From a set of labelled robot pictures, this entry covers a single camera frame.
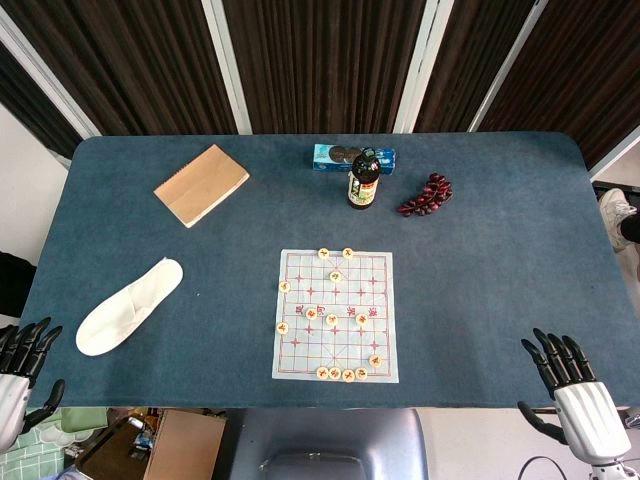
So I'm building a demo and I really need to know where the blue felt table cover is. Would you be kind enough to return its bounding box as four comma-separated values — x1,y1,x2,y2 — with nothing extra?
19,130,634,410

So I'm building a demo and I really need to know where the white partition frame post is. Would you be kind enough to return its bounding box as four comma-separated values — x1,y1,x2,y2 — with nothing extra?
468,0,550,133
588,123,640,182
0,8,102,141
393,0,455,134
200,0,253,135

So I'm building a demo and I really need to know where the black and silver left hand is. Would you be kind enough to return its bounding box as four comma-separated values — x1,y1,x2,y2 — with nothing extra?
0,316,67,454

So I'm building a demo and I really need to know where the dark red grape bunch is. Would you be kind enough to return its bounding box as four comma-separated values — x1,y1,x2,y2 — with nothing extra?
397,172,454,218

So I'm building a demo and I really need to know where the dark storage bin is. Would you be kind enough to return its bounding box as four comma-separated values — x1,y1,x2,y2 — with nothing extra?
78,413,162,480

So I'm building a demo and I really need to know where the green checked cloth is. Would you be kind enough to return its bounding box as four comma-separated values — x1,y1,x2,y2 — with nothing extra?
0,407,109,480

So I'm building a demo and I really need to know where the white plastic chess board sheet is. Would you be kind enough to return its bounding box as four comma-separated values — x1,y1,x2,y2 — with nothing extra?
271,248,400,385

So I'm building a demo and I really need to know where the blue cookie box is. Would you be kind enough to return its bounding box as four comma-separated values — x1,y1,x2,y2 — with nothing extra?
313,143,399,177

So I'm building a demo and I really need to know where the brown cardboard box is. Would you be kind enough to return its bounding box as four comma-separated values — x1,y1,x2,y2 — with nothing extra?
143,408,227,480

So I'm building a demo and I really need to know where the black bulky object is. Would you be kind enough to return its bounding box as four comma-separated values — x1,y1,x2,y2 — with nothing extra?
0,251,38,320

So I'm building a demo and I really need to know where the white disposable slipper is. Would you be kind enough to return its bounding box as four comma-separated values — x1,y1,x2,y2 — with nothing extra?
75,256,184,357

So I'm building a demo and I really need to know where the dark drink bottle with label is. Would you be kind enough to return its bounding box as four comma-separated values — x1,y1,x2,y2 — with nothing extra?
346,146,380,211

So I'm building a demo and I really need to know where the black and silver right hand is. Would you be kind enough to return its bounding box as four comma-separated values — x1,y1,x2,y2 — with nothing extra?
517,327,633,467

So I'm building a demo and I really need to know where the white sneaker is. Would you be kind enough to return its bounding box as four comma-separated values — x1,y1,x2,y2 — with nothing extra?
597,188,639,253

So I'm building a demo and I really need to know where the brown paper notebook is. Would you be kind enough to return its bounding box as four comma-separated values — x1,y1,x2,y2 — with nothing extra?
153,143,251,229

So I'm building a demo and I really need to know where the black cable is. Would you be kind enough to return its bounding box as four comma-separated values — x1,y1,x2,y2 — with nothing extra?
516,453,569,480

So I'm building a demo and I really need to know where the grey-blue robot body cover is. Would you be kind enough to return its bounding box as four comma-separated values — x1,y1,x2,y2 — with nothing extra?
227,407,427,480

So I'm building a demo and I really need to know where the dark brown pleated curtain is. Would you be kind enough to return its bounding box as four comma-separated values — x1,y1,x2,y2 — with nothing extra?
0,0,237,137
413,0,537,134
0,42,85,160
478,0,640,170
221,0,427,136

